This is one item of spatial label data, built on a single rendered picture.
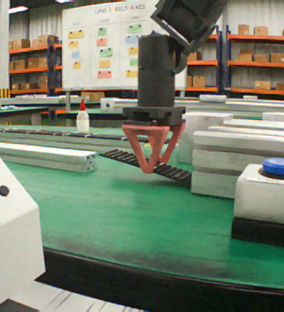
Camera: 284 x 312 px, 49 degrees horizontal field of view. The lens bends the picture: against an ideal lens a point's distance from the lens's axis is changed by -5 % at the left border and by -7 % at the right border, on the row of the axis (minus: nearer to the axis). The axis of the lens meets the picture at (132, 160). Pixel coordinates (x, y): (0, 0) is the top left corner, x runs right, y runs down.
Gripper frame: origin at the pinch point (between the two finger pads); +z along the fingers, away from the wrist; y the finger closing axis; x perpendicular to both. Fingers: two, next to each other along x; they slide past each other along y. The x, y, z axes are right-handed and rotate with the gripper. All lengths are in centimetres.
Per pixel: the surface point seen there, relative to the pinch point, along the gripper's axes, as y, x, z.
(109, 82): 269, 176, -21
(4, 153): -1.2, 34.1, 1.3
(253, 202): -16.8, -17.5, -1.8
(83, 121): 37, 41, -2
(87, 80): 265, 204, -24
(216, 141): -4.8, -10.7, -5.2
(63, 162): -1.2, 17.5, 1.3
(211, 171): -3.7, -10.0, -1.0
